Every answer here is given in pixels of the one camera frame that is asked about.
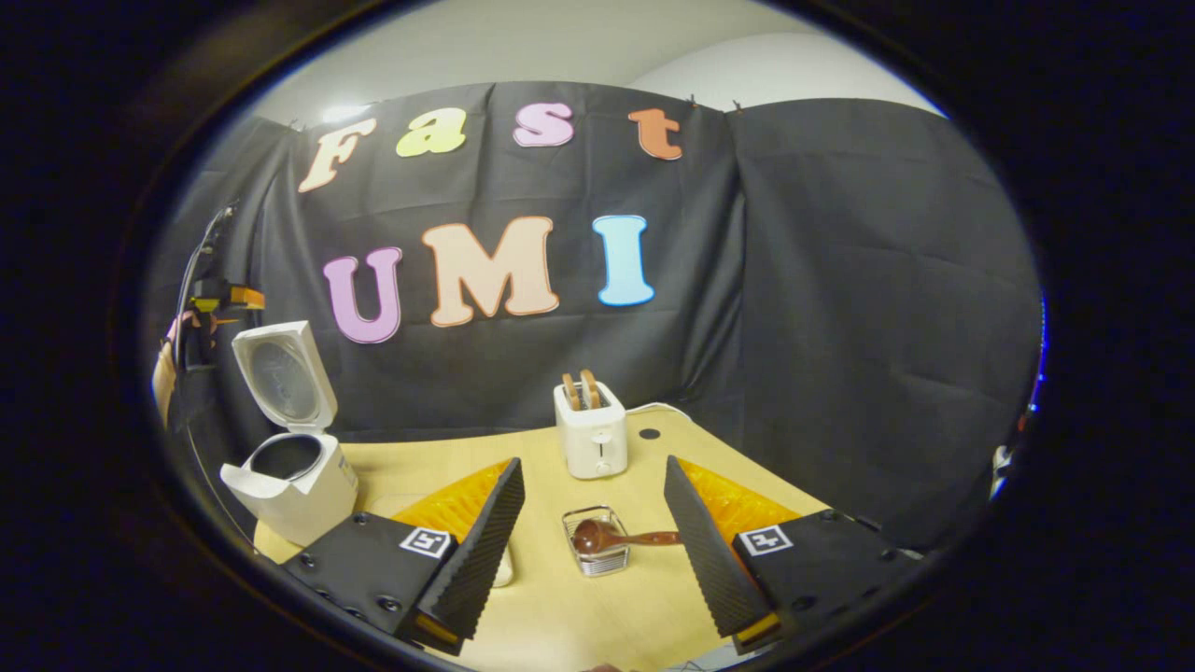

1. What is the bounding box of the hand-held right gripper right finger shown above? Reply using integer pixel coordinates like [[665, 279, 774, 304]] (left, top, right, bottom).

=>
[[663, 455, 925, 654]]

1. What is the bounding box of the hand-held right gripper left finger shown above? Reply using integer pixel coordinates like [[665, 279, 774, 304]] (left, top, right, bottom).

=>
[[280, 457, 527, 656]]

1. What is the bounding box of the metal wire chopstick holder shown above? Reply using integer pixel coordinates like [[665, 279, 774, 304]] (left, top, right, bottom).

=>
[[562, 505, 632, 579]]

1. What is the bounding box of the brown wooden spoon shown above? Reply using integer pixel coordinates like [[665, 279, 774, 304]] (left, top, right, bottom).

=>
[[570, 518, 683, 556]]

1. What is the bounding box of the white rice cooker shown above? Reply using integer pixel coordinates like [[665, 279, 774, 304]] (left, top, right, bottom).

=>
[[219, 320, 360, 549]]

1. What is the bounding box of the white toaster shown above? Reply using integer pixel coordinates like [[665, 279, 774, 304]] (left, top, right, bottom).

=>
[[554, 381, 630, 481]]

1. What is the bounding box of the black backdrop cloth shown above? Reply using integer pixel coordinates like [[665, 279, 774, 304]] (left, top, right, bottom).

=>
[[145, 81, 1045, 561]]

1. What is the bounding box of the thin black cable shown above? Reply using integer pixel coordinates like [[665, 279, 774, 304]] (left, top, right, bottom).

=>
[[173, 200, 240, 318]]

